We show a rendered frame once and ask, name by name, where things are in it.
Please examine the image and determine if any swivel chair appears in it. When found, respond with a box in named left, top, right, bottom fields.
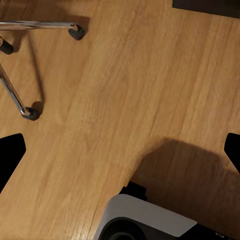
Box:
left=0, top=21, right=85, bottom=121

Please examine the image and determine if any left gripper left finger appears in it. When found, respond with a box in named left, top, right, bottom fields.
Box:
left=0, top=133, right=26, bottom=193

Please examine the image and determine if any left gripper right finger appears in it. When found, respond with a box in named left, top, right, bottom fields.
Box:
left=224, top=133, right=240, bottom=173

